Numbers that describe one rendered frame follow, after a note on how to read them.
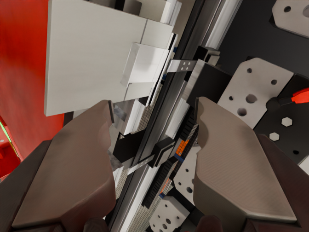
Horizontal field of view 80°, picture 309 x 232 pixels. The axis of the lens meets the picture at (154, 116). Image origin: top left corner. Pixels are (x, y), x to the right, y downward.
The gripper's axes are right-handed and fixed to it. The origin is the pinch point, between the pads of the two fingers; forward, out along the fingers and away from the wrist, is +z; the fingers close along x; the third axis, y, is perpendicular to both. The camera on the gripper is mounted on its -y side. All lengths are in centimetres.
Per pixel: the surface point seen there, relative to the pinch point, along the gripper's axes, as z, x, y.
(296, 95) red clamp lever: 12.4, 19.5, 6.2
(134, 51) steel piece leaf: 25.3, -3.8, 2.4
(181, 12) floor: 218, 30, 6
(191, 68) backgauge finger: 47, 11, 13
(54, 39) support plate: 15.5, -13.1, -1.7
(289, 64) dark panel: 60, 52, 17
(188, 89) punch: 30.2, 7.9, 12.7
